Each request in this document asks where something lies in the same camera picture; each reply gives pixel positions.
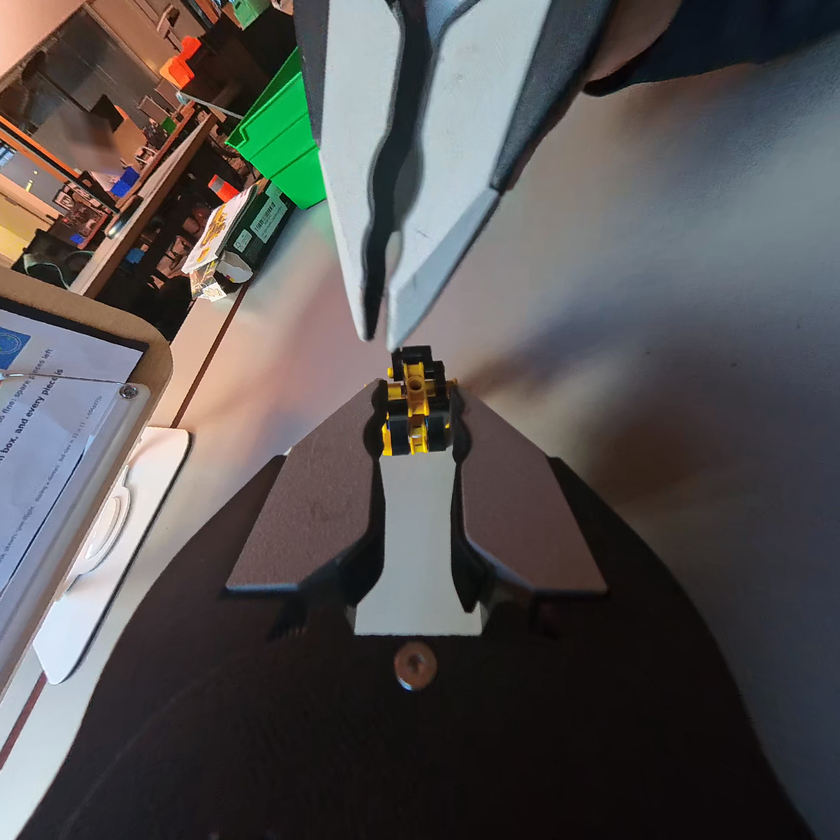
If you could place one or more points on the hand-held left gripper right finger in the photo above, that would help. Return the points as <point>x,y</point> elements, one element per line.
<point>525,518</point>

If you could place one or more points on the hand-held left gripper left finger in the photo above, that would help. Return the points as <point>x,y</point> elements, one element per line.
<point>308,512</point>

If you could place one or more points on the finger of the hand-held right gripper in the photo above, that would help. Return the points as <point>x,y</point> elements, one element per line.
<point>354,118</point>
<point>459,144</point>

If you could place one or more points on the green storage bin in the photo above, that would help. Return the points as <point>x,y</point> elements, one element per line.
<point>282,144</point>

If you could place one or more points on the yellow black lego model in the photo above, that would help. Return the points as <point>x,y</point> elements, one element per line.
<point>415,394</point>

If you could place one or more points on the person's right forearm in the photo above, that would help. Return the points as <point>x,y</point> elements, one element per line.
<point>722,33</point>

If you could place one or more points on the dark lego box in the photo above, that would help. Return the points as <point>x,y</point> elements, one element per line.
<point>262,223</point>

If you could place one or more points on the person's right hand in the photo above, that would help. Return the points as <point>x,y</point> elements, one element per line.
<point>623,39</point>

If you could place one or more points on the red storage bin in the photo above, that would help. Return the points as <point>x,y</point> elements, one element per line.
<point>223,189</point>

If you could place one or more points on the small green tote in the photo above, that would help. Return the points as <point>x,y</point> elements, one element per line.
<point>249,12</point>

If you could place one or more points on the orange storage bin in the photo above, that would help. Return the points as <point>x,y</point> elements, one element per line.
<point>190,49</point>
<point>174,71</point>

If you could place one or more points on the wooden instruction board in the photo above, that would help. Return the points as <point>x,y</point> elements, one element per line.
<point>161,367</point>

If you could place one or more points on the clear acrylic holder bar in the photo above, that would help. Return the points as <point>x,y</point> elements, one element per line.
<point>98,485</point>

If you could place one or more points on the long wooden-edged table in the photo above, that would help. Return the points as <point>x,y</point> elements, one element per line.
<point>151,197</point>

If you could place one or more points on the crumpled plastic bag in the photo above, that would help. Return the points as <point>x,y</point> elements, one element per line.
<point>207,283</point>

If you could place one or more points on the small blue bin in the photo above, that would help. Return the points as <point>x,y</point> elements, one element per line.
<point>124,184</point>

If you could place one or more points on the printed instruction sheet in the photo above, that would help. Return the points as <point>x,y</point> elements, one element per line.
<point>52,426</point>

